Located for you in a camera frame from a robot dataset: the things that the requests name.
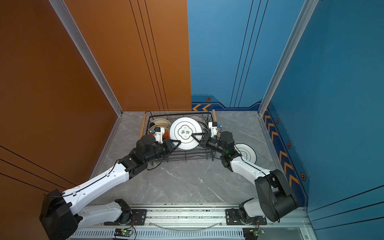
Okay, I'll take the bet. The near wooden rack handle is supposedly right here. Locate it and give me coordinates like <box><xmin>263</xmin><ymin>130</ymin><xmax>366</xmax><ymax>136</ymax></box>
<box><xmin>212</xmin><ymin>110</ymin><xmax>218</xmax><ymax>122</ymax></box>

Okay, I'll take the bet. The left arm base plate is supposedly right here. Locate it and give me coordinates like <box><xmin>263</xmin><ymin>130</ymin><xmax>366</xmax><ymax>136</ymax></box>
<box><xmin>104</xmin><ymin>209</ymin><xmax>147</xmax><ymax>226</ymax></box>

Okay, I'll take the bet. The left aluminium corner post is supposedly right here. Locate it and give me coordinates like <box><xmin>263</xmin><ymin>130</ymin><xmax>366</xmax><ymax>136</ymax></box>
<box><xmin>49</xmin><ymin>0</ymin><xmax>123</xmax><ymax>117</ymax></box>

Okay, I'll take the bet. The far wooden rack handle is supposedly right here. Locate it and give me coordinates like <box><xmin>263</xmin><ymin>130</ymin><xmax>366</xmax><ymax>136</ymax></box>
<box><xmin>139</xmin><ymin>113</ymin><xmax>147</xmax><ymax>139</ymax></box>

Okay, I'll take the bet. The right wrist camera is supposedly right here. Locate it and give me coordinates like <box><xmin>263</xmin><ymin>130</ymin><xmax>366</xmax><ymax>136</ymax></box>
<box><xmin>208</xmin><ymin>122</ymin><xmax>222</xmax><ymax>138</ymax></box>

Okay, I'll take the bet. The aluminium mounting rail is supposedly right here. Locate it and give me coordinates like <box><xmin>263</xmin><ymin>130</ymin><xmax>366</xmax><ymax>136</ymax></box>
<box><xmin>70</xmin><ymin>204</ymin><xmax>317</xmax><ymax>240</ymax></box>

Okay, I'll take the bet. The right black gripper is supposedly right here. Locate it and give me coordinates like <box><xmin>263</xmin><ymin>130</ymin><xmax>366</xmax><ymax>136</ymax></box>
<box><xmin>192</xmin><ymin>134</ymin><xmax>227</xmax><ymax>156</ymax></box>

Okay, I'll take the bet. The aluminium corner post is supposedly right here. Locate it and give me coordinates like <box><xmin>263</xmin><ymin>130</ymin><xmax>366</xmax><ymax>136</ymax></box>
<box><xmin>49</xmin><ymin>0</ymin><xmax>123</xmax><ymax>117</ymax></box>
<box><xmin>257</xmin><ymin>0</ymin><xmax>319</xmax><ymax>117</ymax></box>

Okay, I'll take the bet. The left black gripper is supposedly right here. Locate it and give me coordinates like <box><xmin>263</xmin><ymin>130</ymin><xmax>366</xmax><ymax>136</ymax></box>
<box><xmin>144</xmin><ymin>138</ymin><xmax>182</xmax><ymax>166</ymax></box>

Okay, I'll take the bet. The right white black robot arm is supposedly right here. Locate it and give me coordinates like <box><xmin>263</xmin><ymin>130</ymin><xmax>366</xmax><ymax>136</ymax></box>
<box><xmin>192</xmin><ymin>131</ymin><xmax>299</xmax><ymax>224</ymax></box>

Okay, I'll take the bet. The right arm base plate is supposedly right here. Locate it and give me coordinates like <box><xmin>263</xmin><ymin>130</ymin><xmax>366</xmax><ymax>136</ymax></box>
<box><xmin>225</xmin><ymin>208</ymin><xmax>267</xmax><ymax>226</ymax></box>

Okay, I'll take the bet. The orange plate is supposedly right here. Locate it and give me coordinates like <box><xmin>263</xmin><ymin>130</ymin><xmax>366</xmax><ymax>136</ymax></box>
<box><xmin>151</xmin><ymin>132</ymin><xmax>170</xmax><ymax>140</ymax></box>

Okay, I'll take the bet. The right aluminium corner post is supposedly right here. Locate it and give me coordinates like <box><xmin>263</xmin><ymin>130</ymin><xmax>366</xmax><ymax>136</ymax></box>
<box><xmin>257</xmin><ymin>0</ymin><xmax>319</xmax><ymax>117</ymax></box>

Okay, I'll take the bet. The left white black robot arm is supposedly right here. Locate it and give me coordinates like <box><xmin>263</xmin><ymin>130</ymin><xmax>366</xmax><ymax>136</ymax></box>
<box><xmin>39</xmin><ymin>135</ymin><xmax>181</xmax><ymax>240</ymax></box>

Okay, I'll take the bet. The right circuit board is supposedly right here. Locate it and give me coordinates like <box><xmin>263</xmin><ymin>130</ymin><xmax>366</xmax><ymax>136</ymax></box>
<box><xmin>243</xmin><ymin>228</ymin><xmax>265</xmax><ymax>240</ymax></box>

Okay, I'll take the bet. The left green circuit board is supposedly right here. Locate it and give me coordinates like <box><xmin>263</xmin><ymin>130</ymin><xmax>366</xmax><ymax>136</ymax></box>
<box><xmin>114</xmin><ymin>228</ymin><xmax>136</xmax><ymax>240</ymax></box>

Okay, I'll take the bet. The white plate red dotted pattern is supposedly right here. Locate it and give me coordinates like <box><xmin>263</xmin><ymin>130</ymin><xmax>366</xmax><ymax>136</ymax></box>
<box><xmin>190</xmin><ymin>115</ymin><xmax>207</xmax><ymax>124</ymax></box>

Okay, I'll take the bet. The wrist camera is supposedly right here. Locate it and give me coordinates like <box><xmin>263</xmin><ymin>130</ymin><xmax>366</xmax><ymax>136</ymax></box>
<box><xmin>152</xmin><ymin>127</ymin><xmax>169</xmax><ymax>144</ymax></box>
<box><xmin>208</xmin><ymin>122</ymin><xmax>222</xmax><ymax>138</ymax></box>

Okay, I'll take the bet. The cream plate dark rim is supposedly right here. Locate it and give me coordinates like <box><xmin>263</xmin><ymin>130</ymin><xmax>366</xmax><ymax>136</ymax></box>
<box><xmin>150</xmin><ymin>118</ymin><xmax>171</xmax><ymax>128</ymax></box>

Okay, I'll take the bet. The black wire dish rack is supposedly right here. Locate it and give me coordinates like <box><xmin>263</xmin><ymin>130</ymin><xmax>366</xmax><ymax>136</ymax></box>
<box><xmin>141</xmin><ymin>110</ymin><xmax>222</xmax><ymax>163</ymax></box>

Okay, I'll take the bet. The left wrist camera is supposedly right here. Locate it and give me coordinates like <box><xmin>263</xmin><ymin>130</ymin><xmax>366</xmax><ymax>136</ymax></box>
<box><xmin>152</xmin><ymin>127</ymin><xmax>169</xmax><ymax>144</ymax></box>

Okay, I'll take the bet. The white plate flower outline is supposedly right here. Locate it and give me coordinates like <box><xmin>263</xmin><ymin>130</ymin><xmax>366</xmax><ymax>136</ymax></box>
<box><xmin>235</xmin><ymin>143</ymin><xmax>257</xmax><ymax>164</ymax></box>

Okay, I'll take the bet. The beige plate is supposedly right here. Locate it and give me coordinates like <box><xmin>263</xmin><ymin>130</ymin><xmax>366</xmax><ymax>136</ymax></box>
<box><xmin>149</xmin><ymin>125</ymin><xmax>165</xmax><ymax>134</ymax></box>

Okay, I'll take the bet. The wooden rack handle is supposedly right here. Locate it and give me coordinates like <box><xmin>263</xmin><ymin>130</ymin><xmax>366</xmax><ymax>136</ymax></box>
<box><xmin>139</xmin><ymin>113</ymin><xmax>147</xmax><ymax>139</ymax></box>
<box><xmin>212</xmin><ymin>110</ymin><xmax>218</xmax><ymax>122</ymax></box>

